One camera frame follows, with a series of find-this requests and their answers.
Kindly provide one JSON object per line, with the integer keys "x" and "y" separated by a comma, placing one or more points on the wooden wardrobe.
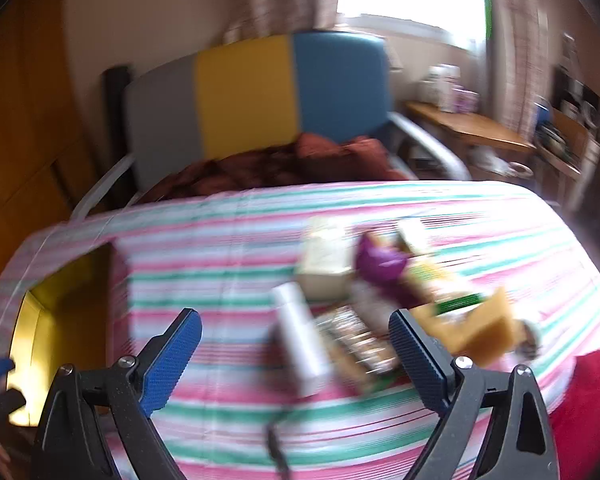
{"x": 30, "y": 125}

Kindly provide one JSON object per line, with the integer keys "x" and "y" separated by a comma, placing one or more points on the grey bed rail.
{"x": 430, "y": 145}

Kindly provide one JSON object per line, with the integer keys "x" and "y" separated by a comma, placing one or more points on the clear packet of brown snacks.
{"x": 355, "y": 350}

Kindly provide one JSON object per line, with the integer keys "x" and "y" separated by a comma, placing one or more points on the person's red clothing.
{"x": 590, "y": 410}

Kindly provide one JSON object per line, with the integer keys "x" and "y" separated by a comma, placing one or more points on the dark red blanket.
{"x": 260, "y": 165}

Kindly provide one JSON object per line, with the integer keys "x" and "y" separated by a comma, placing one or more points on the wooden desk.
{"x": 470, "y": 127}

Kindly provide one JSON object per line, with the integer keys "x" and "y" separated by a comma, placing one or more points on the white plastic bag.
{"x": 487, "y": 160}

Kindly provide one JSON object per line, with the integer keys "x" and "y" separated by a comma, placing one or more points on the white appliance carton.
{"x": 440, "y": 85}

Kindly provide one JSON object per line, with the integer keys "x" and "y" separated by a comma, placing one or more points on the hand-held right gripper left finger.
{"x": 172, "y": 360}

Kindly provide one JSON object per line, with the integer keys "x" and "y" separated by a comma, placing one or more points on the cluttered wooden shelf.
{"x": 570, "y": 135}

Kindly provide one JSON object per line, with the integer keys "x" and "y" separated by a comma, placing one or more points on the white bed rail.
{"x": 100, "y": 190}

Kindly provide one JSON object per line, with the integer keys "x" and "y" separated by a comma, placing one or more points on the purple plastic item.
{"x": 380, "y": 265}

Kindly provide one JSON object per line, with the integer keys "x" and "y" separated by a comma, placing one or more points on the green beige carton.
{"x": 325, "y": 260}

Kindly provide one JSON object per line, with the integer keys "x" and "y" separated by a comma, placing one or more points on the maroon cardboard box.
{"x": 60, "y": 310}

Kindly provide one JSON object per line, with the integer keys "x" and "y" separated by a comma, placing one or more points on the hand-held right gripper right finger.
{"x": 420, "y": 360}

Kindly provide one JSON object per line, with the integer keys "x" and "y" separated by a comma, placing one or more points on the purple tissue carton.
{"x": 466, "y": 100}

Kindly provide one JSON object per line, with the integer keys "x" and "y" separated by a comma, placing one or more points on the white cylindrical bottle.
{"x": 300, "y": 340}

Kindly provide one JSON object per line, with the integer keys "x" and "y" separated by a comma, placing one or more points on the yellow glove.
{"x": 480, "y": 330}

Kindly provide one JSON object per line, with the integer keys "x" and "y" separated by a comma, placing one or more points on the grey yellow blue chair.
{"x": 245, "y": 90}

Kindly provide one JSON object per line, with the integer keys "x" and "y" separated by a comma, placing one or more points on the rice cracker packet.
{"x": 432, "y": 275}

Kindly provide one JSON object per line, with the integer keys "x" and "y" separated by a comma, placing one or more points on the round woven basket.
{"x": 520, "y": 169}

